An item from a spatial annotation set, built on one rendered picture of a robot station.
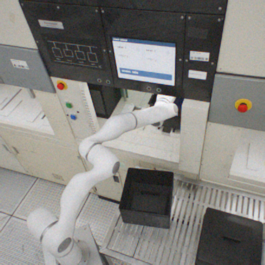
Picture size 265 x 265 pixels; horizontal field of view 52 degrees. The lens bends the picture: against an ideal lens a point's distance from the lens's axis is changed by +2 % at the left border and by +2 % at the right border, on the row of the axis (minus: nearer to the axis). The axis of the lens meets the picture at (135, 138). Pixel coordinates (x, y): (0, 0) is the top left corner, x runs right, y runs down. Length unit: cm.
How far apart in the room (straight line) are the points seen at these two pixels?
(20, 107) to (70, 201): 133
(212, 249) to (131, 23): 111
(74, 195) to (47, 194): 161
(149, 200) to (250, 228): 57
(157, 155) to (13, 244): 155
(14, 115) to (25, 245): 110
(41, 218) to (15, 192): 170
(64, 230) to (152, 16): 94
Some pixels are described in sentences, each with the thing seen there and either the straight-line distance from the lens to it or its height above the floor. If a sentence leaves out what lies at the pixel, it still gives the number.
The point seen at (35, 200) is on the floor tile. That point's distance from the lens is 285.
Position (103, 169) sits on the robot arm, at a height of 132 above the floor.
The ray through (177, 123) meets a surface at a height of 101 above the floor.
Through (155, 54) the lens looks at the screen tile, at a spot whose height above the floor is 162.
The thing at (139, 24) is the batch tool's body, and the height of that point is 175.
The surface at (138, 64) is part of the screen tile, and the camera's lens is 128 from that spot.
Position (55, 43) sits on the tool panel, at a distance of 144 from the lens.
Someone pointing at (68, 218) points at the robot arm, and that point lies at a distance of 125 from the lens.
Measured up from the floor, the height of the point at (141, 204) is 77.
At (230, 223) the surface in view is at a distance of 157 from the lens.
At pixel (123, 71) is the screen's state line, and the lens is 133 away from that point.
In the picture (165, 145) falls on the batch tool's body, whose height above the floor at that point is 87.
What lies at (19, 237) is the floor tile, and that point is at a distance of 274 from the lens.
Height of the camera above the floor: 227
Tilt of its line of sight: 49 degrees down
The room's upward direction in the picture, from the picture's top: 8 degrees counter-clockwise
